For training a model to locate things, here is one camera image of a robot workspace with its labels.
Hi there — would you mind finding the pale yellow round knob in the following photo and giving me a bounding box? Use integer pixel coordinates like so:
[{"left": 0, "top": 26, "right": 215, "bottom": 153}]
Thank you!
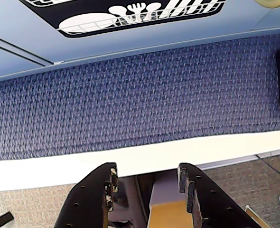
[{"left": 253, "top": 0, "right": 280, "bottom": 9}]

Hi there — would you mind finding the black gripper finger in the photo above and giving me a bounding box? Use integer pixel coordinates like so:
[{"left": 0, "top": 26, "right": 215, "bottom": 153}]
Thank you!
[
  {"left": 53, "top": 162, "right": 119, "bottom": 228},
  {"left": 177, "top": 162, "right": 250, "bottom": 228}
]

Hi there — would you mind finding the blue cabinet door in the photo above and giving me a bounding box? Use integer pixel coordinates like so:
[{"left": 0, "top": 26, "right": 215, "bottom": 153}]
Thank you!
[{"left": 0, "top": 42, "right": 56, "bottom": 81}]

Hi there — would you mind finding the blue woven mat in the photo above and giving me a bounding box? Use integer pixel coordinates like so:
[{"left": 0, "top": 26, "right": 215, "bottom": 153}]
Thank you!
[{"left": 0, "top": 32, "right": 280, "bottom": 162}]

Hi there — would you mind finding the blue toy dishwasher front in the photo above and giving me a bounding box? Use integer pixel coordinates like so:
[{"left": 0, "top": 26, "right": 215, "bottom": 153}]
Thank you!
[{"left": 0, "top": 0, "right": 280, "bottom": 83}]

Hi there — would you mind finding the yellow and white box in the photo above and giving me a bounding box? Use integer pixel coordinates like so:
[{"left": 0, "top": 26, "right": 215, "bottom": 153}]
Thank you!
[{"left": 146, "top": 177, "right": 191, "bottom": 228}]

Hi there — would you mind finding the thin green cable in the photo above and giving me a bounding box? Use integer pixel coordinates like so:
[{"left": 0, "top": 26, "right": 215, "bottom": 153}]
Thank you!
[{"left": 256, "top": 154, "right": 280, "bottom": 182}]

